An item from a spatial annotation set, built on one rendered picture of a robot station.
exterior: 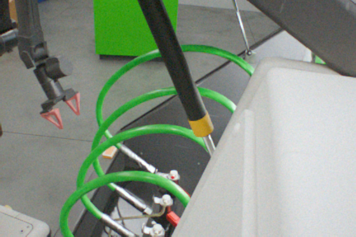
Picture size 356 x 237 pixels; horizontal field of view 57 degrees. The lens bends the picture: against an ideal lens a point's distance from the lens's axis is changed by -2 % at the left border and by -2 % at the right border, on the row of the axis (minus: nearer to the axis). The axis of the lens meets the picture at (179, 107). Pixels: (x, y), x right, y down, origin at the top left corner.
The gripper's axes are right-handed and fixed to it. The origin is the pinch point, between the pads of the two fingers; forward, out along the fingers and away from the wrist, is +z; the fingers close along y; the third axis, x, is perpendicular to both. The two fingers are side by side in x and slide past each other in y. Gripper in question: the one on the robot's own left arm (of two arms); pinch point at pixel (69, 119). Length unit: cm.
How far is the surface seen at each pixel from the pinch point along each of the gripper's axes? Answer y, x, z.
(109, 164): -9.8, -16.0, 13.5
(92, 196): -23.2, -18.0, 14.6
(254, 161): -66, -79, -19
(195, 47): -24, -61, -16
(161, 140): 6.0, -26.5, 16.8
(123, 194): -33, -38, 7
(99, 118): -26.4, -35.8, -8.2
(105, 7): 254, 135, -29
